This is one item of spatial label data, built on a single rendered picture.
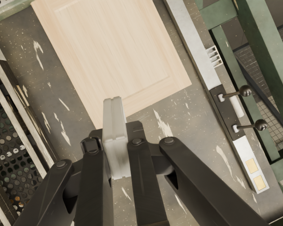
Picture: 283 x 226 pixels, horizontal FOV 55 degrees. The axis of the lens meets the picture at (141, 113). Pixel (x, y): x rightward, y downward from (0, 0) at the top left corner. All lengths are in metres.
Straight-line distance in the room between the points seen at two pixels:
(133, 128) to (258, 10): 0.91
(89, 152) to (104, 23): 0.85
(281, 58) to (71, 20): 0.73
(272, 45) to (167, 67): 0.37
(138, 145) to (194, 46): 0.83
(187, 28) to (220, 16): 0.17
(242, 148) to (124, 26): 0.60
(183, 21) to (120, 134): 0.83
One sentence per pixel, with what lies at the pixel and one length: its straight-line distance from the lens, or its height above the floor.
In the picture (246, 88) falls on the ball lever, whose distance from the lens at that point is 0.89.
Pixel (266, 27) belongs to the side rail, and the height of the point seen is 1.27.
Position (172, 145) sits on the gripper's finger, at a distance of 0.15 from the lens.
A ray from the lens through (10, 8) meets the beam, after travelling 1.04.
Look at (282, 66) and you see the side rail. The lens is 1.07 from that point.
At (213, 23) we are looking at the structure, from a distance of 1.09.
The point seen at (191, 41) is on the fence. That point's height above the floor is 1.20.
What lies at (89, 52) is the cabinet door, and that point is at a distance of 0.98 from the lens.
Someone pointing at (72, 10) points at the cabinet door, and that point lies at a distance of 1.01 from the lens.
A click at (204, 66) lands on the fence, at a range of 0.97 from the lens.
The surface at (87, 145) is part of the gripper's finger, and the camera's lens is 0.16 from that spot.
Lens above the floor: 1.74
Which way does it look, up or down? 26 degrees down
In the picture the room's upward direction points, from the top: 153 degrees clockwise
